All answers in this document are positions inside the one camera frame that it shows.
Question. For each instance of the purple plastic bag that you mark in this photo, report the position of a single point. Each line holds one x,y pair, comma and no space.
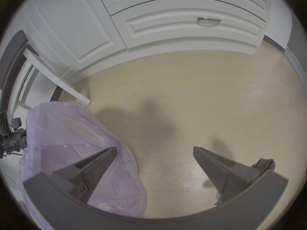
67,128

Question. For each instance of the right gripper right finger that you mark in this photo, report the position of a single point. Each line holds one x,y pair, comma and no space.
220,171

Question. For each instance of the black plastic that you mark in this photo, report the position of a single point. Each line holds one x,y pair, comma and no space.
265,164

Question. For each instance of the white wardrobe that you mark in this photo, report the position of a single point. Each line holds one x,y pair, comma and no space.
168,27

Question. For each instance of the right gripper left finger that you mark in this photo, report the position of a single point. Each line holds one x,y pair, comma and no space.
91,169

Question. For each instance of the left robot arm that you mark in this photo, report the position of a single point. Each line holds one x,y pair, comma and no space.
3,128

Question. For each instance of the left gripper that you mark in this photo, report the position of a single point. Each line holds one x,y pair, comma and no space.
18,141

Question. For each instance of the white chair dark grey seat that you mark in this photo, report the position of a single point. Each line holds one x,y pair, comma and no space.
14,47

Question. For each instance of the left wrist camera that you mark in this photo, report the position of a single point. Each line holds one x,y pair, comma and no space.
16,123

